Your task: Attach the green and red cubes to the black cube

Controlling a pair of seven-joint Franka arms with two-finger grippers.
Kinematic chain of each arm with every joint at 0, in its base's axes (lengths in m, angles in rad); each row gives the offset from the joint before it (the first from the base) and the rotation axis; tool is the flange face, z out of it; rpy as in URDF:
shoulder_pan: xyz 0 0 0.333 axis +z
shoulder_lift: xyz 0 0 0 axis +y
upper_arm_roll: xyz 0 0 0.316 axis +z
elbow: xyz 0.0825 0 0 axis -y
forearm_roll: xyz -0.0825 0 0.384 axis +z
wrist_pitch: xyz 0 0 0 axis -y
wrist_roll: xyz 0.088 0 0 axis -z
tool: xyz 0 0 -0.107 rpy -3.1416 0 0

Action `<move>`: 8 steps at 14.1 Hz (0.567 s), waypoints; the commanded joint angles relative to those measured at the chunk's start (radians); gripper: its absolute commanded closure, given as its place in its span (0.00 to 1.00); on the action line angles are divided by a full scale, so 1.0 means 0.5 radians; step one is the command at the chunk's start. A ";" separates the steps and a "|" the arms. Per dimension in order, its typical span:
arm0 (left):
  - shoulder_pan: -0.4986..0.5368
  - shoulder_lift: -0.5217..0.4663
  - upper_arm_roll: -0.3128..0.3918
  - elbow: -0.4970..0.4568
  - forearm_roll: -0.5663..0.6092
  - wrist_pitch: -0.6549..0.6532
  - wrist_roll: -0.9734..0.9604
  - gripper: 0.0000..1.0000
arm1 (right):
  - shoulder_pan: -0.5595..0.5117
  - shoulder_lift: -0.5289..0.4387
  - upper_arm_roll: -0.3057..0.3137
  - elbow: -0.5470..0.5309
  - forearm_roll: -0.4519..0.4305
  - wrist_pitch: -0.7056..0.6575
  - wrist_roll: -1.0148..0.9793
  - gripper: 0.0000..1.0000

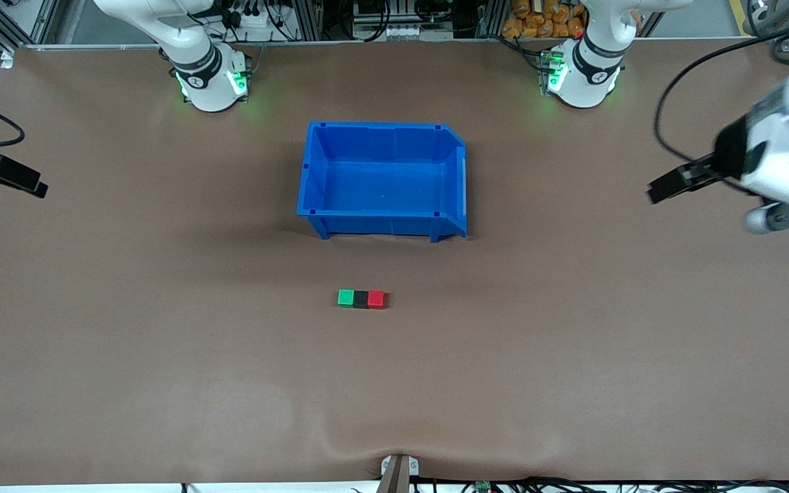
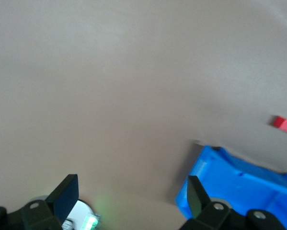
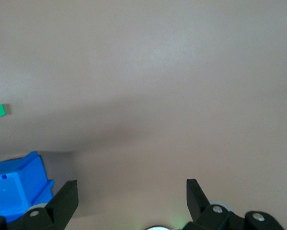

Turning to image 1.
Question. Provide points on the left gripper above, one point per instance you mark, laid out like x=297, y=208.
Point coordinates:
x=729, y=152

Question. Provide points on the red cube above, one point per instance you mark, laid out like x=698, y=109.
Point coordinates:
x=376, y=299

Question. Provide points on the green cube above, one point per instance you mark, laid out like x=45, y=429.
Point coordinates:
x=346, y=297

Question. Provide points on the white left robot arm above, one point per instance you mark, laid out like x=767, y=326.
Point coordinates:
x=586, y=68

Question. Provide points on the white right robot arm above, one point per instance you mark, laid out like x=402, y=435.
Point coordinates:
x=206, y=75

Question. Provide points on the black cube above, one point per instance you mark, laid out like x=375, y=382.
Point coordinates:
x=361, y=299

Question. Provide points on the orange snack bag pile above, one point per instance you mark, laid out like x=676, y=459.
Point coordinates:
x=545, y=17

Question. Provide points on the white power strip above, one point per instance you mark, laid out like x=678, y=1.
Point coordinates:
x=254, y=19

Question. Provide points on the blue plastic storage bin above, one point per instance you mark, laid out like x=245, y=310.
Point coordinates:
x=381, y=179

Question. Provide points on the brown table mat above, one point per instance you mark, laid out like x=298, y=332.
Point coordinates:
x=394, y=383

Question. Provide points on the metal table edge clamp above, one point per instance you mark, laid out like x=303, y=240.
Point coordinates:
x=398, y=472

